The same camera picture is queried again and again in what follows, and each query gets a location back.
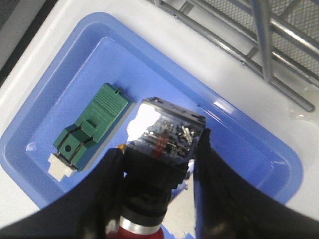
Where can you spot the grey metal rack frame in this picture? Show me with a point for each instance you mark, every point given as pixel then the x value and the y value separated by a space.
pixel 259 58

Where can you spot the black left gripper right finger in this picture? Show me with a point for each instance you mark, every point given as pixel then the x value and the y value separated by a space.
pixel 228 207

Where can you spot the red emergency stop button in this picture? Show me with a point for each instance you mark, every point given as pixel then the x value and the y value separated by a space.
pixel 162 139

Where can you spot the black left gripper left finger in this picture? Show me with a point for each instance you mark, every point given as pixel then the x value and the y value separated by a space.
pixel 83 212

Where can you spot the bottom mesh tray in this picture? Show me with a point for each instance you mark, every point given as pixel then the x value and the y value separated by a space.
pixel 294 26

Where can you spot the blue plastic tray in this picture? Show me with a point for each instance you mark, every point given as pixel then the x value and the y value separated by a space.
pixel 102 50

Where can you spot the green terminal block module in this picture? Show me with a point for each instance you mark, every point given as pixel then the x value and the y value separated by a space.
pixel 78 142

